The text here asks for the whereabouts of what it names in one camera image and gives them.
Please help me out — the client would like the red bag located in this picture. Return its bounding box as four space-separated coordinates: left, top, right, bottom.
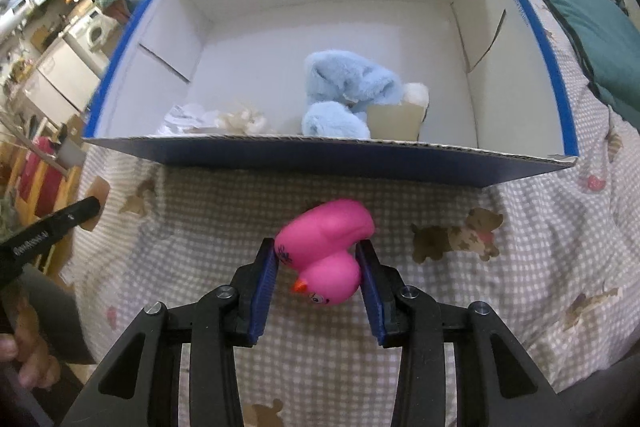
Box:
16 135 66 218

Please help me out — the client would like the white fluffy soft item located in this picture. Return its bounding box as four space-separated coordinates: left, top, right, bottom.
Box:
156 103 221 135

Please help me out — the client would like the light blue fluffy plush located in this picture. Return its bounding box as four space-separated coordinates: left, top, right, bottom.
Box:
302 50 404 140

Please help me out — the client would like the beige sponge piece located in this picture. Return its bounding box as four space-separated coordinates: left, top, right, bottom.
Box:
367 104 426 142

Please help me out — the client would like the white kitchen cabinet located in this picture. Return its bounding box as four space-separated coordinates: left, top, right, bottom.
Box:
23 39 100 124

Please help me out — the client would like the person's left hand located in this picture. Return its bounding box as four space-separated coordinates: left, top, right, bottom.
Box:
1 295 61 390

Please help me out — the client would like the pink rubber duck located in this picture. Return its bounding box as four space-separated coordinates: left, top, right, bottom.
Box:
274 199 375 306

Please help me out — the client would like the teal cushion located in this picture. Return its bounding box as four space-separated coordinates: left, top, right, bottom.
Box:
544 0 639 127

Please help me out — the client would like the cream ruffled scrunchie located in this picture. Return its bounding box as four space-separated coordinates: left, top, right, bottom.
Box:
217 108 271 136

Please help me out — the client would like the checkered dog print bedsheet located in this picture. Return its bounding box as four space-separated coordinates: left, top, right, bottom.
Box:
60 0 640 427

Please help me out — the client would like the blue white cardboard box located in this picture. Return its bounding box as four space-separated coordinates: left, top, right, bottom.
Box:
85 0 578 187

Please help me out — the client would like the white washing machine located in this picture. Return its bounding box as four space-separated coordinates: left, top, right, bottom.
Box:
63 6 120 76

